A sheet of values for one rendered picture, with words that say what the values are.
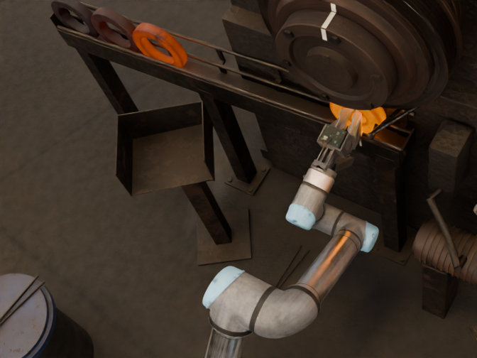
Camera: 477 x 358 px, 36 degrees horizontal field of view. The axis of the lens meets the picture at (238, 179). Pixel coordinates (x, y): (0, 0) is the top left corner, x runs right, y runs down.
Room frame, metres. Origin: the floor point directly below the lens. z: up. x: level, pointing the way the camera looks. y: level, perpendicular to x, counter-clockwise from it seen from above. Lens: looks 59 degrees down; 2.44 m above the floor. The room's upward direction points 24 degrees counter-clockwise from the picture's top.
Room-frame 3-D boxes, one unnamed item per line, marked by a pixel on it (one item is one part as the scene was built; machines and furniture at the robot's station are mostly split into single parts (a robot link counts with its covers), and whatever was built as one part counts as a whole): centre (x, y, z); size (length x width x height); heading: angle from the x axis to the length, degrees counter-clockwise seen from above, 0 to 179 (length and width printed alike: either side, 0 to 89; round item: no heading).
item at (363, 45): (0.96, -0.30, 1.11); 0.28 x 0.06 x 0.28; 37
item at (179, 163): (1.27, 0.16, 0.36); 0.26 x 0.20 x 0.72; 72
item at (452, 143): (0.84, -0.53, 0.68); 0.11 x 0.08 x 0.24; 127
